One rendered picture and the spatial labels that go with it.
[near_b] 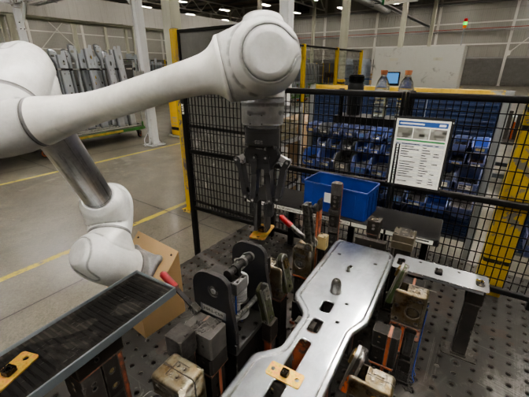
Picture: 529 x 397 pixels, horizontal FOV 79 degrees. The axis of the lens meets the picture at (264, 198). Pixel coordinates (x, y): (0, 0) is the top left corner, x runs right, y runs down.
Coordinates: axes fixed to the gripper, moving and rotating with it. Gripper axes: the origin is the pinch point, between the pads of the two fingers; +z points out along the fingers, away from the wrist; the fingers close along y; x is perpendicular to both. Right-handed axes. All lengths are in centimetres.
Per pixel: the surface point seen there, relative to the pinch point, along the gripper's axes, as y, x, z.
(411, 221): 42, 75, 25
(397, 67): 60, 678, -73
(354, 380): 24.0, -11.3, 29.6
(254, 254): -5.3, 9.2, 15.8
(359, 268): 23, 37, 30
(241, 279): -4.8, -2.0, 16.7
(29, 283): -232, 92, 123
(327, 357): 17.7, -3.3, 32.9
